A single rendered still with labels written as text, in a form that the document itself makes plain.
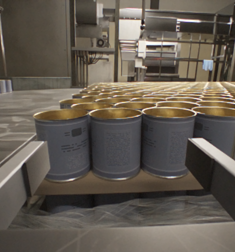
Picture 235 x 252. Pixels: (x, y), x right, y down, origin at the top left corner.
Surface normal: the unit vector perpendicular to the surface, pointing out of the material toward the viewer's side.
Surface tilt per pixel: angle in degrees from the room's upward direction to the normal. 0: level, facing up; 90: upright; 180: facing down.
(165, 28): 90
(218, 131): 91
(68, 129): 89
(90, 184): 3
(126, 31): 99
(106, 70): 90
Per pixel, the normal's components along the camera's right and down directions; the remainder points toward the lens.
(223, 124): -0.28, 0.26
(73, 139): 0.57, 0.22
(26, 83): 0.74, 0.20
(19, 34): 0.04, 0.27
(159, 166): -0.48, 0.24
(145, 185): 0.00, -0.94
